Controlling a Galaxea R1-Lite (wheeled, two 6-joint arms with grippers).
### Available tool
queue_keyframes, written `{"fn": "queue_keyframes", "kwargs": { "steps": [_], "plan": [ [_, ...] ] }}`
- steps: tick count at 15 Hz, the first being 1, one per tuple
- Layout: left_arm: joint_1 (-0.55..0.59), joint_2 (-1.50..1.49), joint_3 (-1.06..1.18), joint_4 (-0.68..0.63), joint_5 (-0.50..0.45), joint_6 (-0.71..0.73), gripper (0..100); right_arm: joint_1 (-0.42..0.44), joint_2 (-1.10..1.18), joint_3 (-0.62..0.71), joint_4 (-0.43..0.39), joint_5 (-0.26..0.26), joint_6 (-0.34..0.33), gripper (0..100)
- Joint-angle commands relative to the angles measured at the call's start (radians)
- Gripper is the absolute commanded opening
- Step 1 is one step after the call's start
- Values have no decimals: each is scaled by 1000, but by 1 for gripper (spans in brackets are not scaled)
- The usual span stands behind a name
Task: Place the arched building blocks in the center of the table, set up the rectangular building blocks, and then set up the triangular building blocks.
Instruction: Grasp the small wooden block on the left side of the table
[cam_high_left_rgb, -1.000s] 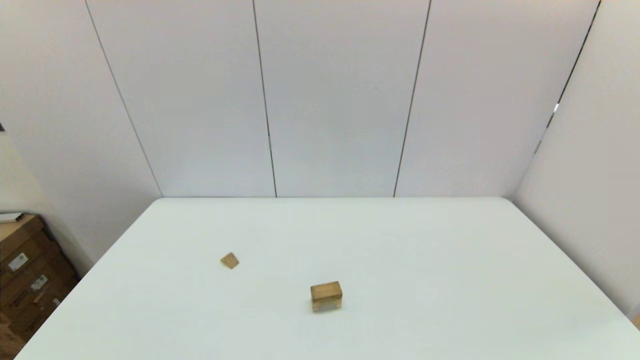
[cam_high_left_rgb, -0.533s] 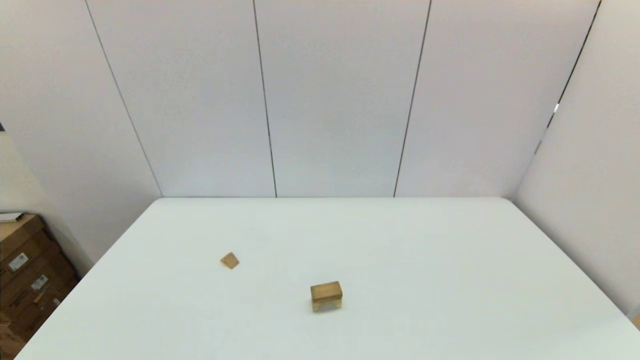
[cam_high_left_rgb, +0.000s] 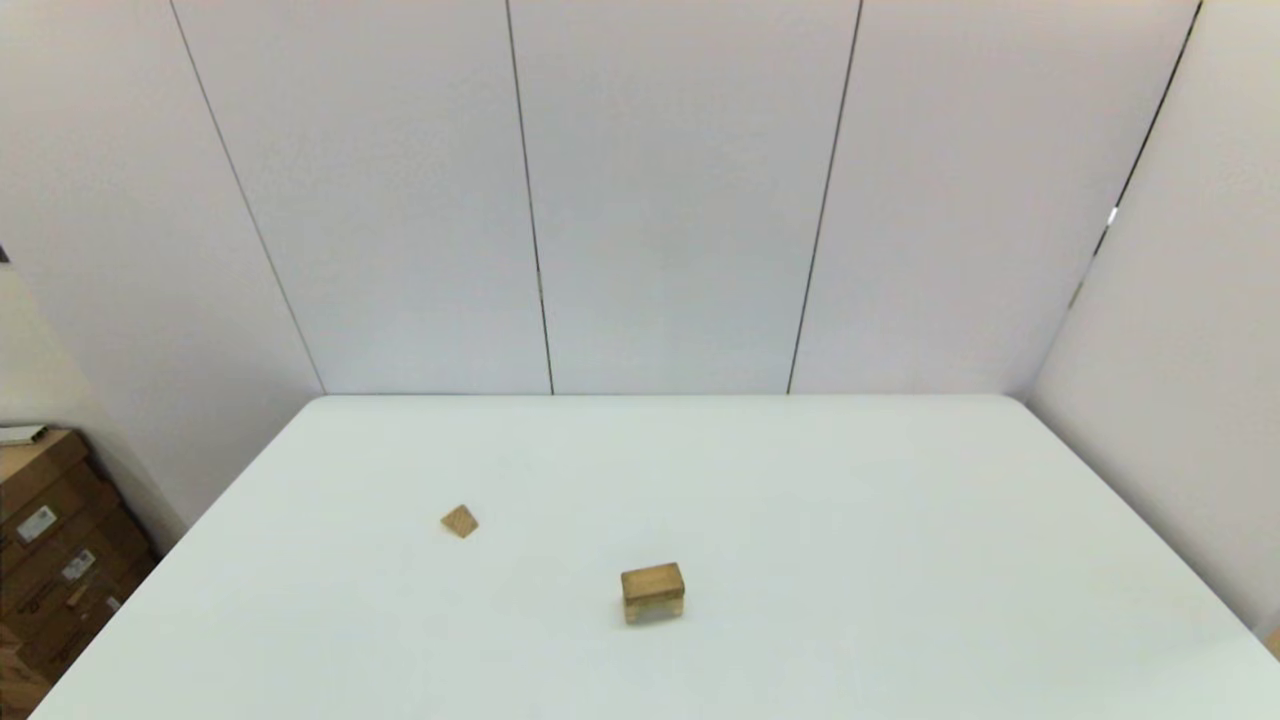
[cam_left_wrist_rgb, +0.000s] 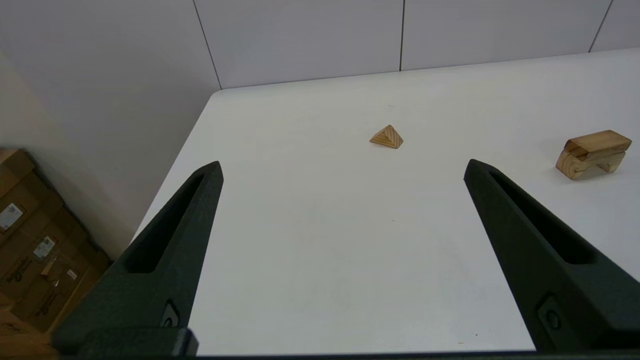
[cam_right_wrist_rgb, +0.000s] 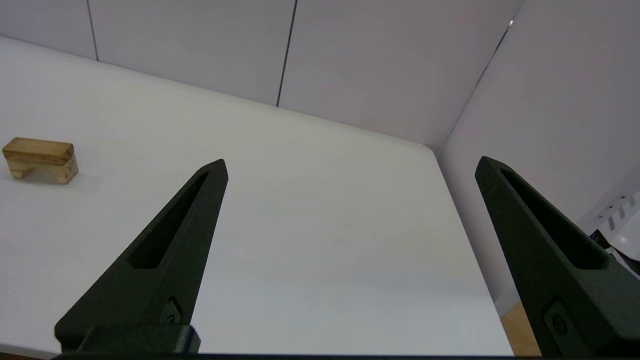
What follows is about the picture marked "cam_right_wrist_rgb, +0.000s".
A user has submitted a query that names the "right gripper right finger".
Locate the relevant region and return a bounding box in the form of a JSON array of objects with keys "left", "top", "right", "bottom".
[{"left": 474, "top": 156, "right": 640, "bottom": 358}]

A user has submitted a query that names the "rectangular wooden building block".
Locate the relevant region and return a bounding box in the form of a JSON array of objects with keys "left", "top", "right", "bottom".
[{"left": 2, "top": 137, "right": 75, "bottom": 167}]

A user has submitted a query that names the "arched wooden building block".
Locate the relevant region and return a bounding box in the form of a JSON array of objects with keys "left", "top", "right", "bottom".
[{"left": 9, "top": 154, "right": 79, "bottom": 185}]

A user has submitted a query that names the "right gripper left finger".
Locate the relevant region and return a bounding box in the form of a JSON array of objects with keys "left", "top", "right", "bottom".
[{"left": 54, "top": 159, "right": 230, "bottom": 346}]

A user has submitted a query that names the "white machine housing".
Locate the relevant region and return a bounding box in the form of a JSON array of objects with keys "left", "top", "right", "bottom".
[{"left": 577, "top": 192, "right": 640, "bottom": 276}]

